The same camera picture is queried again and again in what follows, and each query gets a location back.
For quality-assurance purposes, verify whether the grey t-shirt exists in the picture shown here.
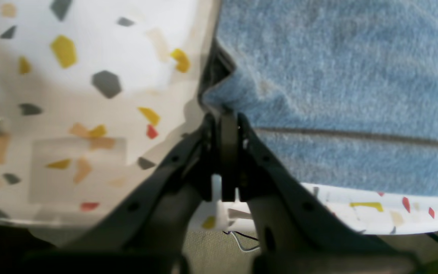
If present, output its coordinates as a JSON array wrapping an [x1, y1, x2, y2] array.
[[202, 0, 438, 196]]

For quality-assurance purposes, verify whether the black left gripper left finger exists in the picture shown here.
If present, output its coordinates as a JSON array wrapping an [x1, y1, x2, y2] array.
[[19, 112, 238, 274]]

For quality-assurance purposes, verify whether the terrazzo pattern tablecloth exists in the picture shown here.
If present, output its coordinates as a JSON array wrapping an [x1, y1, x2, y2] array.
[[0, 0, 438, 235]]

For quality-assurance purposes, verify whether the white cable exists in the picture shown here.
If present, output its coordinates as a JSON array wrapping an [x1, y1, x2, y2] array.
[[223, 230, 260, 253]]

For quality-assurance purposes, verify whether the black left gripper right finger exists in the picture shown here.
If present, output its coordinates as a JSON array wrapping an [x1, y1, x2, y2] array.
[[238, 114, 421, 274]]

